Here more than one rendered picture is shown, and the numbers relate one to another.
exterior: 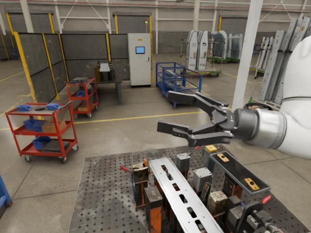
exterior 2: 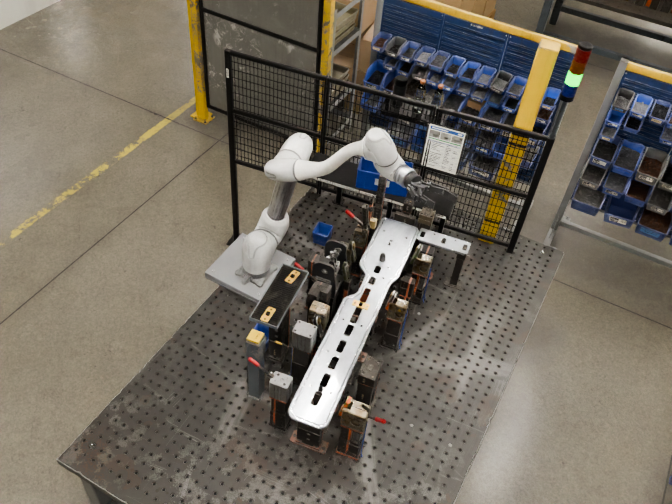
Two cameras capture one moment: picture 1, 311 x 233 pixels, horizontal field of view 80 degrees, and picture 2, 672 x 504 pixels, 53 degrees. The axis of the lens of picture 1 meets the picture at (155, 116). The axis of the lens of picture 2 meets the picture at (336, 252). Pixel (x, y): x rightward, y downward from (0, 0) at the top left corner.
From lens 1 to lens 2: 3.03 m
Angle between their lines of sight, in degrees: 103
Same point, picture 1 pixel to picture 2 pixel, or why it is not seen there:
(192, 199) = (333, 338)
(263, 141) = not seen: hidden behind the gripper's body
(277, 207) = (203, 318)
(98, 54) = not seen: outside the picture
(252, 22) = not seen: outside the picture
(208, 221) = (344, 314)
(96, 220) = (423, 469)
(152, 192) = (371, 369)
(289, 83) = (393, 155)
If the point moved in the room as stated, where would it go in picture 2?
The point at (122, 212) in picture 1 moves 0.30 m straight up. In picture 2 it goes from (383, 455) to (392, 422)
